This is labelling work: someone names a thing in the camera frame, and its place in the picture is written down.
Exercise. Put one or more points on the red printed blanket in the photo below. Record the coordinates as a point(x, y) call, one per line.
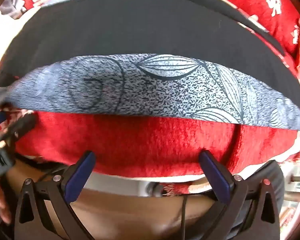
point(140, 142)

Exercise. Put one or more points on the person's left hand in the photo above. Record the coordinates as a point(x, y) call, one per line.
point(1, 200)

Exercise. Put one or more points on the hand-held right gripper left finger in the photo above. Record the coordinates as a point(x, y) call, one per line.
point(81, 177)

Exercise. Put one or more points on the grey cloth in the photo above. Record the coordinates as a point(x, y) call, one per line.
point(12, 2)

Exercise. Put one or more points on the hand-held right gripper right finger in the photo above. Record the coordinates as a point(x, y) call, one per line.
point(215, 177)

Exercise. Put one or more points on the black pants with grey band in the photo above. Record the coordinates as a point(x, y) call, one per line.
point(140, 30)

